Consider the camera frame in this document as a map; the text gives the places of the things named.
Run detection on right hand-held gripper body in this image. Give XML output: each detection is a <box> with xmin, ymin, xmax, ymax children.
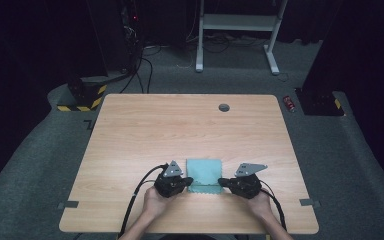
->
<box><xmin>233</xmin><ymin>162</ymin><xmax>269</xmax><ymax>200</ymax></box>

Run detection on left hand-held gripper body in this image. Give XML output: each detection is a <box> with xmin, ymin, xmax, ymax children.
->
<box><xmin>153</xmin><ymin>160</ymin><xmax>184</xmax><ymax>198</ymax></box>

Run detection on light blue cloth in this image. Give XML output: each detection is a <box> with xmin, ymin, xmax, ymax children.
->
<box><xmin>185</xmin><ymin>158</ymin><xmax>225</xmax><ymax>196</ymax></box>

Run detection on person's right hand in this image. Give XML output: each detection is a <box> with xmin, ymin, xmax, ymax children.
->
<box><xmin>246</xmin><ymin>187</ymin><xmax>275</xmax><ymax>220</ymax></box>

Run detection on person's left hand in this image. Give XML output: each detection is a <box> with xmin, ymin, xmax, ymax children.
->
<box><xmin>141</xmin><ymin>185</ymin><xmax>175</xmax><ymax>222</ymax></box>

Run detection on grey tape piece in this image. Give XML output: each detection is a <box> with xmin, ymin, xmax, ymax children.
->
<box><xmin>56</xmin><ymin>200</ymin><xmax>80</xmax><ymax>210</ymax></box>
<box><xmin>298</xmin><ymin>198</ymin><xmax>322</xmax><ymax>209</ymax></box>

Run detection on red can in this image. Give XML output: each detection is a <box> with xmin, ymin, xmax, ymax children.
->
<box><xmin>282</xmin><ymin>95</ymin><xmax>297</xmax><ymax>114</ymax></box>

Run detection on black yellow striped stand base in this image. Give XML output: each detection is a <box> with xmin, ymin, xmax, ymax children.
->
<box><xmin>56</xmin><ymin>75</ymin><xmax>109</xmax><ymax>113</ymax></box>

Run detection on black equipment tower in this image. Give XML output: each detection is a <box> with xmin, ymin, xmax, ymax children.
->
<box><xmin>118</xmin><ymin>0</ymin><xmax>143</xmax><ymax>73</ymax></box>

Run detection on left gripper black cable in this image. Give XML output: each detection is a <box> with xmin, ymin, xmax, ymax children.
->
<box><xmin>117</xmin><ymin>162</ymin><xmax>170</xmax><ymax>239</ymax></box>

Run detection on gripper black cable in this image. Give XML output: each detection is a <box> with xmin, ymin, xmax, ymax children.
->
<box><xmin>117</xmin><ymin>162</ymin><xmax>170</xmax><ymax>239</ymax></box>
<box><xmin>259</xmin><ymin>179</ymin><xmax>288</xmax><ymax>232</ymax></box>

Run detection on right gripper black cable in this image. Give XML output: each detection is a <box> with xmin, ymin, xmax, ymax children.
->
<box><xmin>259</xmin><ymin>179</ymin><xmax>288</xmax><ymax>232</ymax></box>

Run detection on black floor cables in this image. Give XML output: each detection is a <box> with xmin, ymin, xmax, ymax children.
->
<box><xmin>119</xmin><ymin>44</ymin><xmax>163</xmax><ymax>95</ymax></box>

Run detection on white metal desk frame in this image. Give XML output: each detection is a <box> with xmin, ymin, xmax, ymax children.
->
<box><xmin>194</xmin><ymin>0</ymin><xmax>289</xmax><ymax>76</ymax></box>

